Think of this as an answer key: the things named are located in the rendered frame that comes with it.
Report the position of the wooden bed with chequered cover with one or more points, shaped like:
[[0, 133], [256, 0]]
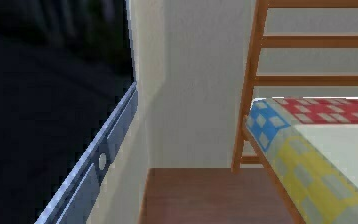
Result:
[[307, 143]]

